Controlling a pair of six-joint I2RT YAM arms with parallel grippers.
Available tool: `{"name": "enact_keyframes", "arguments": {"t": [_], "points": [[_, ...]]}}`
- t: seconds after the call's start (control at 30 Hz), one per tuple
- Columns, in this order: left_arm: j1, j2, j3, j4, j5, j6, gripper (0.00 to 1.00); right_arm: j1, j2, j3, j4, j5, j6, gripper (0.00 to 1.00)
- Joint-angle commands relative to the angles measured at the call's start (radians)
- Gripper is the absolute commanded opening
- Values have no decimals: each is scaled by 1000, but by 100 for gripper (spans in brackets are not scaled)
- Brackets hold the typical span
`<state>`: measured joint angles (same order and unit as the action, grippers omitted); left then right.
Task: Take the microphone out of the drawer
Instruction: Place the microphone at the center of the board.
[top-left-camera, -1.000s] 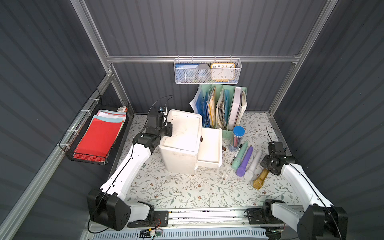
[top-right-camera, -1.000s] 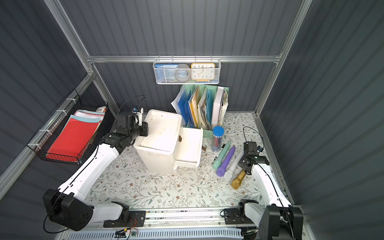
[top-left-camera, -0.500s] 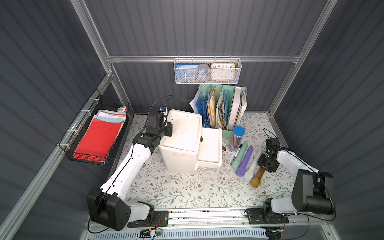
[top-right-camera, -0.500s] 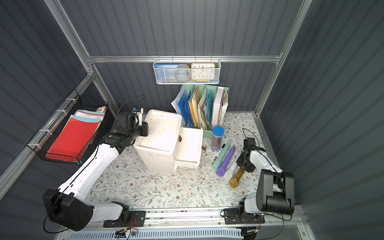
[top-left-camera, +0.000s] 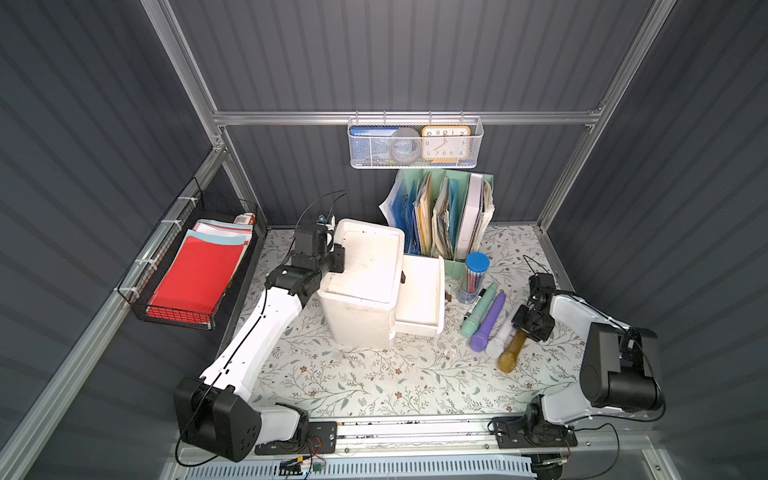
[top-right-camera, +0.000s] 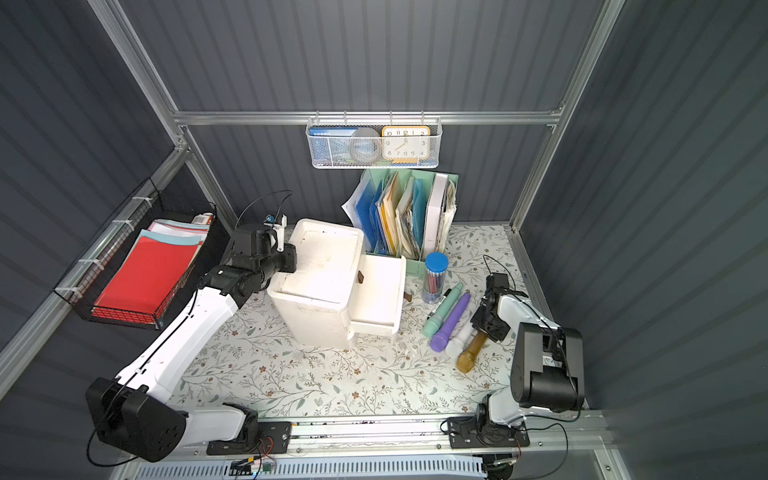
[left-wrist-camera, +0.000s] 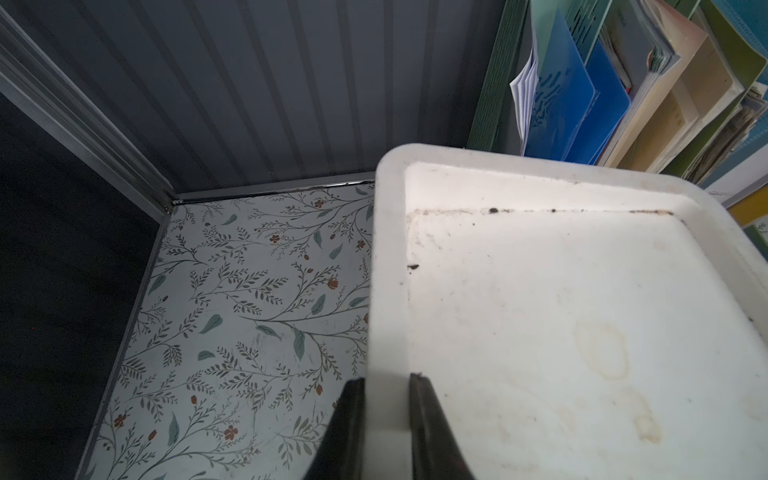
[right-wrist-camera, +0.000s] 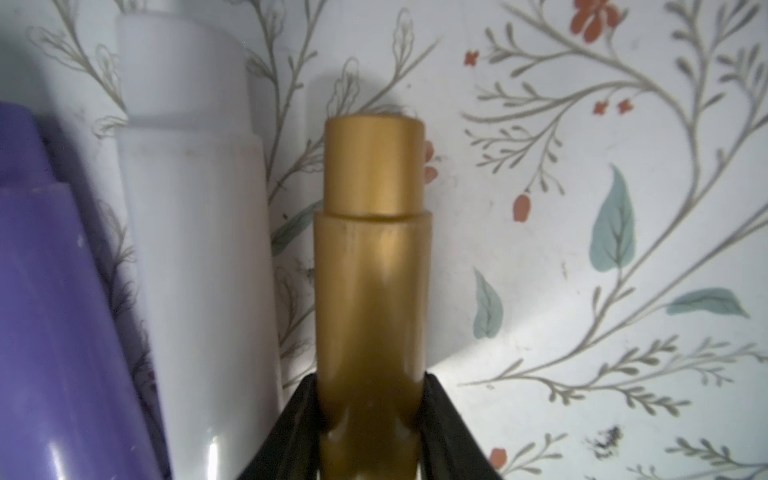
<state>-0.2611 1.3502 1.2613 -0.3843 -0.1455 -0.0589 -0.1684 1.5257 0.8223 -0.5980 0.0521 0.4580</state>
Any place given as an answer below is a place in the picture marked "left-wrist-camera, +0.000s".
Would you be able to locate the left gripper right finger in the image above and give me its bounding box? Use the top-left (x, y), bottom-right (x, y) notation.
top-left (409, 373), bottom-right (474, 480)

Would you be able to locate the white drawer cabinet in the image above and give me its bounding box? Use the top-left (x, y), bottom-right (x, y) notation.
top-left (363, 144), bottom-right (767, 479)

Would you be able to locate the green file organizer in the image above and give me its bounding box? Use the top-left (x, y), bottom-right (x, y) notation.
top-left (466, 1), bottom-right (767, 250)

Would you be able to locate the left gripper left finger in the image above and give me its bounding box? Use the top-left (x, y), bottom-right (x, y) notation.
top-left (303, 378), bottom-right (365, 480)

